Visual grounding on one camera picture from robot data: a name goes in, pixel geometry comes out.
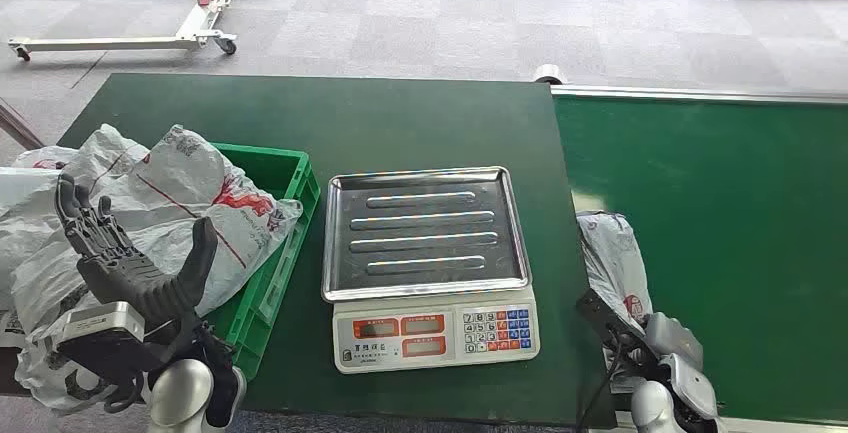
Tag small white mailer package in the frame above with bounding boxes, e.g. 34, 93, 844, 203
11, 145, 79, 172

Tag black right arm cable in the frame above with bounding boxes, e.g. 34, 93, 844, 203
574, 343, 627, 433

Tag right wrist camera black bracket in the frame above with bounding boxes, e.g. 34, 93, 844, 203
574, 289, 657, 368

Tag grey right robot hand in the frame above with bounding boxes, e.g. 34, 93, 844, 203
645, 312, 706, 372

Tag grey plastic mailer package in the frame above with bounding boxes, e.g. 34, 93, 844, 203
574, 211, 657, 340

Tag plain white mailer package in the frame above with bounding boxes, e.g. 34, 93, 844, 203
0, 168, 64, 312

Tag white electronic scale steel tray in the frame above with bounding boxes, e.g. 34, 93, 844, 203
321, 166, 541, 376

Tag brown wooden bar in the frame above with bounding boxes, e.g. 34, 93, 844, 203
0, 98, 46, 152

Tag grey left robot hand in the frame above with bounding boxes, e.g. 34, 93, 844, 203
54, 173, 221, 333

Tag large white mailer red print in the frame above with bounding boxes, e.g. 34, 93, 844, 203
11, 125, 304, 339

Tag white mailer red line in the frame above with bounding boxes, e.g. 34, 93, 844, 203
59, 123, 152, 206

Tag green conveyor belt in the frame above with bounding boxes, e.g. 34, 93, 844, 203
551, 84, 848, 433

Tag white wheeled stand frame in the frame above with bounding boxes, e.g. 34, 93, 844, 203
6, 0, 271, 62

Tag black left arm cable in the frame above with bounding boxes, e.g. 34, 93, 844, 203
64, 366, 145, 416

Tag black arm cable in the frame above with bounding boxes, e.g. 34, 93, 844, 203
64, 366, 145, 416
574, 343, 627, 433

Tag crumpled white mailer package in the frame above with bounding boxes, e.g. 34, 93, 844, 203
13, 323, 124, 416

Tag conveyor end roller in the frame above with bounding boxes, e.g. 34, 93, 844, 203
533, 64, 569, 85

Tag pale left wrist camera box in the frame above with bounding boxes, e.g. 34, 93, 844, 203
54, 302, 148, 355

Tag green plastic crate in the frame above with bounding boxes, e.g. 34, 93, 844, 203
201, 143, 322, 382

